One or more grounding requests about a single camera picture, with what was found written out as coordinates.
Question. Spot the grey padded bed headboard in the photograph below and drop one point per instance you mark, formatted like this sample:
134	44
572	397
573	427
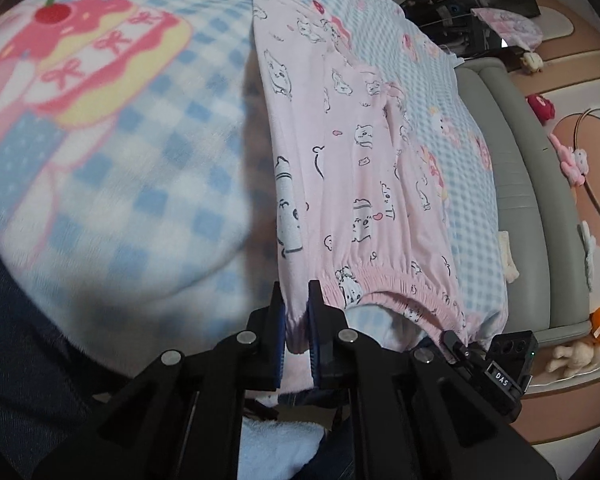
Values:
510	160

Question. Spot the light blue fluffy cloth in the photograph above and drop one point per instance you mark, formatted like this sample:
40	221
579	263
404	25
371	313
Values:
280	450

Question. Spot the white plush bow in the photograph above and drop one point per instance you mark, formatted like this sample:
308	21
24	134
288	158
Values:
588	255

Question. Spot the cream fluffy headband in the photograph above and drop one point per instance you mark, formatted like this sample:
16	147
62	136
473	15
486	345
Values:
509	255

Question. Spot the pink outline print pajama pants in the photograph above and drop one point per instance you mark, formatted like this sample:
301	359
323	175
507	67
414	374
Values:
330	160

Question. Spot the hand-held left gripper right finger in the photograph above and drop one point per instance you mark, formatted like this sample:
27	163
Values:
314	345

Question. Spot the beige plush bunny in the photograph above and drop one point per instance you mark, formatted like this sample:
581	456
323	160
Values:
575	357

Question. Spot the blue checkered cartoon cat blanket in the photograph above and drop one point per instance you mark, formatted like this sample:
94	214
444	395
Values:
130	185

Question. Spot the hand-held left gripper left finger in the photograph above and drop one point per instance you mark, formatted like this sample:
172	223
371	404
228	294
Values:
280	340

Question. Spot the yellow white plush toy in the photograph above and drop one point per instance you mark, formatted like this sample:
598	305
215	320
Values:
531	61

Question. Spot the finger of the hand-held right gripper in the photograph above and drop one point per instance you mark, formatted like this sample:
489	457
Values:
457	346

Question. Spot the red plush toy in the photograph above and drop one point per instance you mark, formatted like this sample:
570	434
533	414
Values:
541	107

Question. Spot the pink white plush toy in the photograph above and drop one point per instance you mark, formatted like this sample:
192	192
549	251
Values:
572	160

